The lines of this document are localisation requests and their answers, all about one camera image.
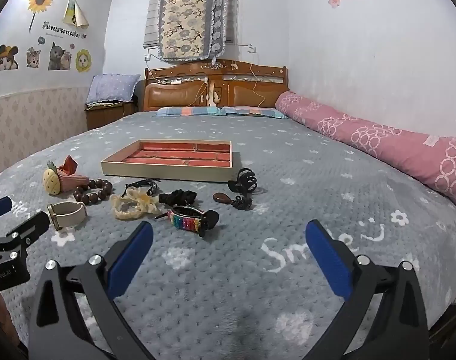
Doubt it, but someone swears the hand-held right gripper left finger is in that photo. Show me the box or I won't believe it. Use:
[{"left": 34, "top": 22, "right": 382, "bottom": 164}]
[{"left": 28, "top": 220, "right": 155, "bottom": 360}]

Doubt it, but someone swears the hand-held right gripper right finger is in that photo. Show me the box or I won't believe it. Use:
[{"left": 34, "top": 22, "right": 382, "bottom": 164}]
[{"left": 305, "top": 219, "right": 430, "bottom": 360}]

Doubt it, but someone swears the cream and teal scrunchie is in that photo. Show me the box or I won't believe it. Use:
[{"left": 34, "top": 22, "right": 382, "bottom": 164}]
[{"left": 43, "top": 160, "right": 89, "bottom": 196}]

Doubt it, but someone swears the beige tray with red lining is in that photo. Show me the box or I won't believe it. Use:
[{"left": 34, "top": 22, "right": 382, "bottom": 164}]
[{"left": 101, "top": 139, "right": 233, "bottom": 181}]

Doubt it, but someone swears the black claw hair clip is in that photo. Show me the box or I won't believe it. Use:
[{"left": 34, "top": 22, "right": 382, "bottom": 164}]
[{"left": 228, "top": 168, "right": 259, "bottom": 194}]

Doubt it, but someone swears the white watch band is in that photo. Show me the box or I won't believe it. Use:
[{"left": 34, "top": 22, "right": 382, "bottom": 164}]
[{"left": 47, "top": 201, "right": 88, "bottom": 231}]

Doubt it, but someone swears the cream lace scrunchie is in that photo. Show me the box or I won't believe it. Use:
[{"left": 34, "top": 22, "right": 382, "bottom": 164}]
[{"left": 111, "top": 187, "right": 159, "bottom": 220}]

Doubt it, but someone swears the dark brown scrunchie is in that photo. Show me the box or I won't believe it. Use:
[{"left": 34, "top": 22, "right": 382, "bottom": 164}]
[{"left": 73, "top": 179, "right": 114, "bottom": 206}]

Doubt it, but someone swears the black scrunchie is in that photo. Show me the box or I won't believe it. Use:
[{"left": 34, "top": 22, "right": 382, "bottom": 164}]
[{"left": 158, "top": 189, "right": 197, "bottom": 207}]

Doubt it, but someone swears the grey floral blanket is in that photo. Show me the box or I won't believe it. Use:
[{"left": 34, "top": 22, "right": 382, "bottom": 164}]
[{"left": 0, "top": 110, "right": 456, "bottom": 360}]

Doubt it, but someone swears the pink rolled quilt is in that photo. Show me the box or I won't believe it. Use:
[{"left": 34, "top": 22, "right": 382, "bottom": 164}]
[{"left": 275, "top": 91, "right": 456, "bottom": 206}]

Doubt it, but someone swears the wooden nightstand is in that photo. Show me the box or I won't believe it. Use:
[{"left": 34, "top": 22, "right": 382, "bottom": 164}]
[{"left": 85, "top": 101, "right": 138, "bottom": 131}]

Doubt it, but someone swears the hamster hat cat sticker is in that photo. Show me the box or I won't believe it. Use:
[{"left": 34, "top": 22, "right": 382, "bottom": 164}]
[{"left": 0, "top": 44, "right": 19, "bottom": 73}]

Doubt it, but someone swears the tabby kitten sticker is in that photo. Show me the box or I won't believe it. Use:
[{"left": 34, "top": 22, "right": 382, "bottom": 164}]
[{"left": 26, "top": 46, "right": 43, "bottom": 68}]

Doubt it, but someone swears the striped colourful pillow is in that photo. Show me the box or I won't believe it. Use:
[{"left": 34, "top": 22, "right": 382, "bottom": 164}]
[
  {"left": 155, "top": 106, "right": 224, "bottom": 117},
  {"left": 218, "top": 106, "right": 289, "bottom": 119}
]

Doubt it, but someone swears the blue dotted pillow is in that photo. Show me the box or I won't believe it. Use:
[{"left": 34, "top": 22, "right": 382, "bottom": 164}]
[{"left": 86, "top": 74, "right": 141, "bottom": 106}]

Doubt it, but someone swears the grey cat pair sticker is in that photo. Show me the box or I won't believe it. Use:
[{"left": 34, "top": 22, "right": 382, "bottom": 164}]
[{"left": 48, "top": 41, "right": 73, "bottom": 71}]

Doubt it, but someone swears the wooden bed headboard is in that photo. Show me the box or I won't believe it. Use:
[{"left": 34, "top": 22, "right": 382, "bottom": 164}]
[{"left": 143, "top": 60, "right": 289, "bottom": 112}]

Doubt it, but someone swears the yellow flower cat sticker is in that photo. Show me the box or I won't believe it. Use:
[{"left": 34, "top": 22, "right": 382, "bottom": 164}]
[{"left": 75, "top": 49, "right": 92, "bottom": 74}]

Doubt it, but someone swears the floral hanging cloth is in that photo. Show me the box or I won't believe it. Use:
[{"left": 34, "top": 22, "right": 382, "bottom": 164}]
[{"left": 158, "top": 0, "right": 230, "bottom": 62}]

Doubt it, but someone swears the black cord bracelet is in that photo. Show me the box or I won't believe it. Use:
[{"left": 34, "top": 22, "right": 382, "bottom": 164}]
[{"left": 122, "top": 179, "right": 162, "bottom": 197}]

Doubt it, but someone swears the yellow charging cable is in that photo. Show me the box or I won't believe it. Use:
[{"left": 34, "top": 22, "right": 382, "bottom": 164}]
[{"left": 249, "top": 62, "right": 267, "bottom": 108}]

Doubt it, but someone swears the lettering wall sticker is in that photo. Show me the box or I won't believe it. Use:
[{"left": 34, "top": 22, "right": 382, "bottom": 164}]
[{"left": 42, "top": 20, "right": 88, "bottom": 40}]

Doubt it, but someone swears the yellow paper wall hanging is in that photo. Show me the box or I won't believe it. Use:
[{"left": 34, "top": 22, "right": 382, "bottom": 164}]
[{"left": 62, "top": 0, "right": 89, "bottom": 29}]

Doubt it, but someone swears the sunflower wall sticker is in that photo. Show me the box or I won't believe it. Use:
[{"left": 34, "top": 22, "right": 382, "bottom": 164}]
[{"left": 27, "top": 0, "right": 54, "bottom": 32}]

